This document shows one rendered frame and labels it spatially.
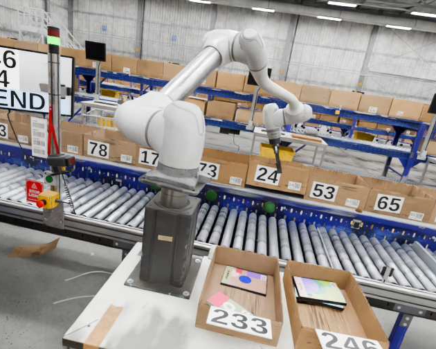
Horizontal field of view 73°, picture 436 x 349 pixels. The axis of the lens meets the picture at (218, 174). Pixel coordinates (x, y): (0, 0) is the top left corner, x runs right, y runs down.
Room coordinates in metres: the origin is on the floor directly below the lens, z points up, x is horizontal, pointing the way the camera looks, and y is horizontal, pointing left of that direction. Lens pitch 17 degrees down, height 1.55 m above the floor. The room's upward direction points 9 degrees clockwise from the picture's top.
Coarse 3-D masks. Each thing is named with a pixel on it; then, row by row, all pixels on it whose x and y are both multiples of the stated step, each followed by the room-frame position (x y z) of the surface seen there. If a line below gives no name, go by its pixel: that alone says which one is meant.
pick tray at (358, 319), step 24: (288, 264) 1.11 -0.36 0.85; (312, 264) 1.14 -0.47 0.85; (288, 288) 1.02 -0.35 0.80; (360, 288) 1.02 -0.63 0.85; (288, 312) 0.94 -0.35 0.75; (312, 312) 0.95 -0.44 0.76; (336, 312) 0.97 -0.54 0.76; (360, 312) 0.96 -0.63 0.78; (312, 336) 0.77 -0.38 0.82; (360, 336) 0.87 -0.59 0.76; (384, 336) 0.79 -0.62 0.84
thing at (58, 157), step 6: (48, 156) 1.35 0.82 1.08; (54, 156) 1.35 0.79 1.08; (60, 156) 1.35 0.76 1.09; (66, 156) 1.36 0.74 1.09; (72, 156) 1.38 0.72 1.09; (48, 162) 1.35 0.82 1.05; (54, 162) 1.34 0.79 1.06; (60, 162) 1.34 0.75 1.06; (66, 162) 1.34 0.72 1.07; (72, 162) 1.37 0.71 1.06; (54, 168) 1.36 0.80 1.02; (60, 168) 1.36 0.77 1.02; (54, 174) 1.35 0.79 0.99
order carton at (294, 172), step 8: (256, 160) 1.90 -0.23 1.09; (264, 160) 2.17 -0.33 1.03; (272, 160) 2.17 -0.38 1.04; (280, 160) 2.16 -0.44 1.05; (248, 168) 1.89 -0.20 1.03; (256, 168) 1.89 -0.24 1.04; (288, 168) 1.87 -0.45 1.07; (296, 168) 1.87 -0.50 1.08; (304, 168) 1.87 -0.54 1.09; (248, 176) 1.89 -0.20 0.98; (280, 176) 1.87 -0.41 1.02; (288, 176) 1.87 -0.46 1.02; (296, 176) 1.86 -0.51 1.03; (304, 176) 1.86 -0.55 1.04; (248, 184) 1.88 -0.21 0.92; (256, 184) 1.88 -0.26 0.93; (264, 184) 1.87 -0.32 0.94; (272, 184) 1.87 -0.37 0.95; (280, 184) 1.87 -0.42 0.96; (288, 184) 1.86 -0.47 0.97; (304, 184) 1.86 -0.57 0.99; (296, 192) 1.85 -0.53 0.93; (304, 192) 1.85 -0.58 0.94
